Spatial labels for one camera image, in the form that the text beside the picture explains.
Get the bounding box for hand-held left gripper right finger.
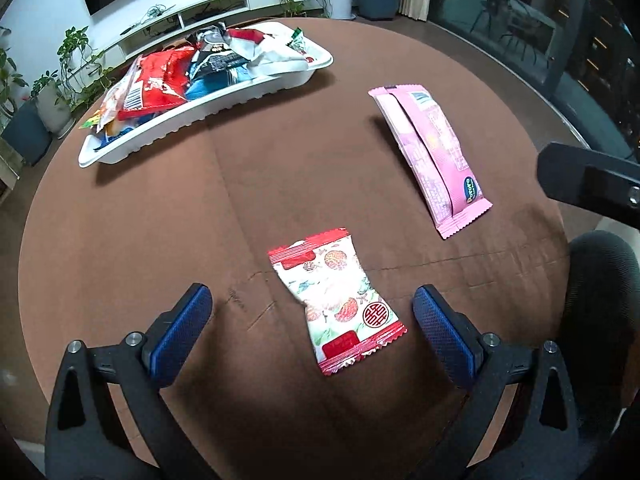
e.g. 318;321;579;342
412;285;583;480

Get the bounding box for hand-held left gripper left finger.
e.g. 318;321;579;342
45;283;221;480

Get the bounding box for white red floral snack packet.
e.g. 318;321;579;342
266;227;407;377

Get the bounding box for long pink snack packet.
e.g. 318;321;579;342
368;83;493;240

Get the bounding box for white plastic tray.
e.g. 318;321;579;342
77;21;334;168

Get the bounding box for red yellow checkered snack packet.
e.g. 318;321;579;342
97;57;143;133

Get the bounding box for blue white snack packet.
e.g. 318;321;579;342
185;67;266;103

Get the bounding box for large red snack packet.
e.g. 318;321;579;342
119;46;197;121

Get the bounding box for black snack packet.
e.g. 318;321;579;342
189;22;251;81

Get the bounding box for dark office chair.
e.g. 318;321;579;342
537;141;640;480

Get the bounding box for blue yellow snack packet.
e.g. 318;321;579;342
80;115;136;148

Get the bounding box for glass sliding door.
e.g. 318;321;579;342
430;0;640;161

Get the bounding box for white television cabinet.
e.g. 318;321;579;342
92;0;323;68

